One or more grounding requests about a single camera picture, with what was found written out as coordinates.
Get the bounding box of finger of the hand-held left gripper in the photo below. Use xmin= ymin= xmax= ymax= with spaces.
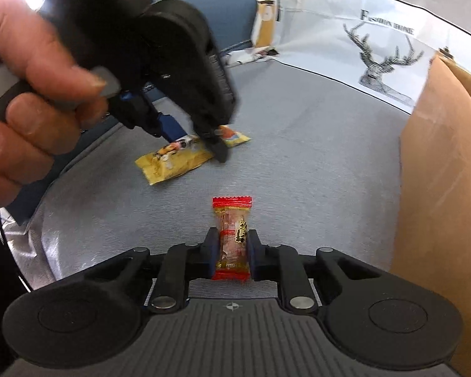
xmin=109 ymin=90 xmax=184 ymax=143
xmin=192 ymin=119 xmax=237 ymax=164

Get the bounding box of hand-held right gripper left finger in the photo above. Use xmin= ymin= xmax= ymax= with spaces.
xmin=68 ymin=228 xmax=221 ymax=315

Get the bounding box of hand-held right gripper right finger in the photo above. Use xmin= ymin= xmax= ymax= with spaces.
xmin=247 ymin=228 xmax=398 ymax=315

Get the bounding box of red candy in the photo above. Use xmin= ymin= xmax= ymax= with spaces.
xmin=211 ymin=195 xmax=254 ymax=282

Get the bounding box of yellow snack packet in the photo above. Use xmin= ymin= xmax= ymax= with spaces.
xmin=135 ymin=124 xmax=252 ymax=186

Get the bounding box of brown cardboard box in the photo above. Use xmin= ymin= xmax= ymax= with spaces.
xmin=388 ymin=52 xmax=471 ymax=377

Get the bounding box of person's left hand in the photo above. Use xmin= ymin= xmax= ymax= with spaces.
xmin=0 ymin=0 xmax=109 ymax=210

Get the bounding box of grey deer print sofa cover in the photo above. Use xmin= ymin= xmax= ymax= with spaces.
xmin=2 ymin=0 xmax=471 ymax=297

